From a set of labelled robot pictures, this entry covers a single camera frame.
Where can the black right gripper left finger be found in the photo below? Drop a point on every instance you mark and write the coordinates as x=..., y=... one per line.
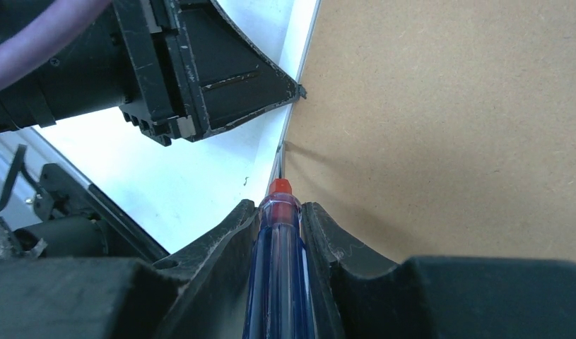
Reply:
x=198, y=292

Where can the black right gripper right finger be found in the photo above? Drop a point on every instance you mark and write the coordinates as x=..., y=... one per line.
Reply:
x=359, y=293

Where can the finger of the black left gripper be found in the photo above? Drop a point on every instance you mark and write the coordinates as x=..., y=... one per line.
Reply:
x=222, y=78

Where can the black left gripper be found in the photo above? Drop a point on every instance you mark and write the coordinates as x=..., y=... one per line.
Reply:
x=120, y=60

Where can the blue red screwdriver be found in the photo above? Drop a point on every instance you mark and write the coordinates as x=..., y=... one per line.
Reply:
x=279, y=302

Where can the white picture frame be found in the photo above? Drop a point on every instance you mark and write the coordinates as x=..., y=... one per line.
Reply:
x=295, y=47

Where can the brown frame backing board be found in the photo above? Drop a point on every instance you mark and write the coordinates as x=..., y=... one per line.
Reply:
x=442, y=127

